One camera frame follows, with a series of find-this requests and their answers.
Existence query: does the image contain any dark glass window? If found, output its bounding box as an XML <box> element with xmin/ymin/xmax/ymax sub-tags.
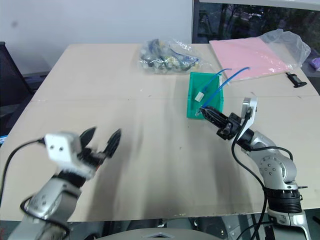
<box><xmin>191</xmin><ymin>0</ymin><xmax>320</xmax><ymax>44</ymax></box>

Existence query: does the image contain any purple bag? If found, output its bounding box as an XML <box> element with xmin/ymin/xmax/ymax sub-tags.
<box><xmin>308</xmin><ymin>56</ymin><xmax>320</xmax><ymax>72</ymax></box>

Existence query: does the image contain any blue cable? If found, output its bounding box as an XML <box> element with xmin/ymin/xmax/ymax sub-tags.
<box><xmin>199</xmin><ymin>66</ymin><xmax>251</xmax><ymax>111</ymax></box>
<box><xmin>201</xmin><ymin>68</ymin><xmax>233</xmax><ymax>95</ymax></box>

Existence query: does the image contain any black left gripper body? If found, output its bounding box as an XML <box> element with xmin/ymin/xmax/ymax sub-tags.
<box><xmin>77</xmin><ymin>139</ymin><xmax>111</xmax><ymax>176</ymax></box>

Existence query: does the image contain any black mesh office chair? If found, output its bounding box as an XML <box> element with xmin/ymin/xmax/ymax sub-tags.
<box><xmin>0</xmin><ymin>41</ymin><xmax>51</xmax><ymax>137</ymax></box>

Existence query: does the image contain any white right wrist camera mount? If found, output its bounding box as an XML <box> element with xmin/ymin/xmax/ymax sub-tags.
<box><xmin>234</xmin><ymin>96</ymin><xmax>259</xmax><ymax>141</ymax></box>

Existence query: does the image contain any brown cardboard table cover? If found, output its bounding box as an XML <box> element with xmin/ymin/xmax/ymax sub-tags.
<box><xmin>0</xmin><ymin>43</ymin><xmax>320</xmax><ymax>222</ymax></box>

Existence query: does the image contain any small black plastic clip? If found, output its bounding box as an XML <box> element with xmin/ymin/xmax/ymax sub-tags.
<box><xmin>286</xmin><ymin>71</ymin><xmax>308</xmax><ymax>89</ymax></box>

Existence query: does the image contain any clear bag of cables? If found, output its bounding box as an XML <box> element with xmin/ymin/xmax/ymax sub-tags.
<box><xmin>138</xmin><ymin>37</ymin><xmax>201</xmax><ymax>75</ymax></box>

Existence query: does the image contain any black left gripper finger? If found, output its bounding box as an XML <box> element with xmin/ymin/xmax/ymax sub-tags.
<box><xmin>79</xmin><ymin>126</ymin><xmax>98</xmax><ymax>151</ymax></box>
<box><xmin>103</xmin><ymin>128</ymin><xmax>123</xmax><ymax>159</ymax></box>

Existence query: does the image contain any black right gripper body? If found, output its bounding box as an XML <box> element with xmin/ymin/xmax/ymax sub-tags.
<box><xmin>216</xmin><ymin>112</ymin><xmax>247</xmax><ymax>142</ymax></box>

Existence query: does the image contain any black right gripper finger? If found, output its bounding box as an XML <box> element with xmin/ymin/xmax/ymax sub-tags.
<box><xmin>202</xmin><ymin>105</ymin><xmax>230</xmax><ymax>123</ymax></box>
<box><xmin>199</xmin><ymin>109</ymin><xmax>226</xmax><ymax>131</ymax></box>

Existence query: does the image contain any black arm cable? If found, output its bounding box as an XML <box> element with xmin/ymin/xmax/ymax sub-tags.
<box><xmin>230</xmin><ymin>109</ymin><xmax>295</xmax><ymax>240</ymax></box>
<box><xmin>0</xmin><ymin>139</ymin><xmax>71</xmax><ymax>237</ymax></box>

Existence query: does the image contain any green plastic bin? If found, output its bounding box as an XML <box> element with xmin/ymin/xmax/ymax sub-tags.
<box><xmin>185</xmin><ymin>71</ymin><xmax>225</xmax><ymax>121</ymax></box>

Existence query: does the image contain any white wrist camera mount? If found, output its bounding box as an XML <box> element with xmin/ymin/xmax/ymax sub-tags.
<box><xmin>44</xmin><ymin>131</ymin><xmax>82</xmax><ymax>168</ymax></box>
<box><xmin>234</xmin><ymin>96</ymin><xmax>259</xmax><ymax>141</ymax></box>

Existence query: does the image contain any grey robot torso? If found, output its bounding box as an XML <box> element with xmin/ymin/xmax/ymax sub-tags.
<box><xmin>96</xmin><ymin>228</ymin><xmax>217</xmax><ymax>240</ymax></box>

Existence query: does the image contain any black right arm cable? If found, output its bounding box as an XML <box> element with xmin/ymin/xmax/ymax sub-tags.
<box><xmin>230</xmin><ymin>109</ymin><xmax>295</xmax><ymax>240</ymax></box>

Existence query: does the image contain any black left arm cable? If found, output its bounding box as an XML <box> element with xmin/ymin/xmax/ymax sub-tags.
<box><xmin>0</xmin><ymin>139</ymin><xmax>71</xmax><ymax>237</ymax></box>

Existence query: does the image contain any pink foam sheet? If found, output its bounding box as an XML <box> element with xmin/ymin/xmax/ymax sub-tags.
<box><xmin>208</xmin><ymin>31</ymin><xmax>295</xmax><ymax>83</ymax></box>

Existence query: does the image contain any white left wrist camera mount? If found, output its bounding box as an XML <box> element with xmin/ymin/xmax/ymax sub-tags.
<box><xmin>44</xmin><ymin>131</ymin><xmax>82</xmax><ymax>168</ymax></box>

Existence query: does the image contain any clear empty plastic bag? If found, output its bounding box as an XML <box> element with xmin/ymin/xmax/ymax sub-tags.
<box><xmin>258</xmin><ymin>28</ymin><xmax>312</xmax><ymax>70</ymax></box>

